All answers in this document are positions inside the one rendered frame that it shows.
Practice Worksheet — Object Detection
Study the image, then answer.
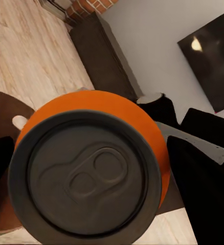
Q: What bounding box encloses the trash can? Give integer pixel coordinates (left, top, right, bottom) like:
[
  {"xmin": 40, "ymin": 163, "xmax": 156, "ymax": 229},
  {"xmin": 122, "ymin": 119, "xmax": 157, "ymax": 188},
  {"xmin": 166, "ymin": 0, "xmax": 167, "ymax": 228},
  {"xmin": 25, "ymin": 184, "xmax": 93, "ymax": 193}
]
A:
[{"xmin": 0, "ymin": 91, "xmax": 36, "ymax": 236}]

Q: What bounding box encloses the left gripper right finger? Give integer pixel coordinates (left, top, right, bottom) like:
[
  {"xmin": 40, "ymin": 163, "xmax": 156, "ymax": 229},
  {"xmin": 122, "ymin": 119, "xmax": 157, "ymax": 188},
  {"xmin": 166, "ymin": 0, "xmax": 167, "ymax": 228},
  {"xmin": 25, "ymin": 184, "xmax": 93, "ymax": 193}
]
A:
[{"xmin": 167, "ymin": 136, "xmax": 224, "ymax": 245}]

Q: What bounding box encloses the can of soda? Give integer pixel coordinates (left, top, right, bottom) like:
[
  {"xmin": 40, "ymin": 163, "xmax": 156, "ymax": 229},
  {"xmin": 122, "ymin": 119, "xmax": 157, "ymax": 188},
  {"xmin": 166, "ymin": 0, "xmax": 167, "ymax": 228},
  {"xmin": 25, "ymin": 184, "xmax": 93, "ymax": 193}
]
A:
[{"xmin": 8, "ymin": 90, "xmax": 171, "ymax": 245}]

